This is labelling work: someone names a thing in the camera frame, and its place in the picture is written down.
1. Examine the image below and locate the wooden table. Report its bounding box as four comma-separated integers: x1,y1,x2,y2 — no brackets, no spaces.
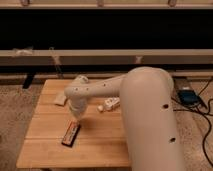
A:
16,78,134,169

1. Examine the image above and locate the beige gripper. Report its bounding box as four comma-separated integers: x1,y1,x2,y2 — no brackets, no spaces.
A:
68,99,87,119

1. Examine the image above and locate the black and orange eraser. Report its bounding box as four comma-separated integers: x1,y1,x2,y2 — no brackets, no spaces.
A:
61,121,81,147

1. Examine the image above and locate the clear plastic bottle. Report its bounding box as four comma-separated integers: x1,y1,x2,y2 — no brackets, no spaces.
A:
97,97,120,112

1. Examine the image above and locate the blue power adapter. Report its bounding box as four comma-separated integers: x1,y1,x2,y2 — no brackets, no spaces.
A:
178,89,199,106

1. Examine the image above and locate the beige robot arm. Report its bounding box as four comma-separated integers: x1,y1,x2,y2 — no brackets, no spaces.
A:
65,67,186,171

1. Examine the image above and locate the beige sponge block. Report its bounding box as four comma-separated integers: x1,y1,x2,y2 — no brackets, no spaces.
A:
54,92,67,106

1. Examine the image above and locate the black cable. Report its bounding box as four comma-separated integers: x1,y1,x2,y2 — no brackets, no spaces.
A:
171,77,213,168

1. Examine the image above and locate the wooden bench rail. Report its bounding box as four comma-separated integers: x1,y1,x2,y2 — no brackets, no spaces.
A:
0,49,213,66

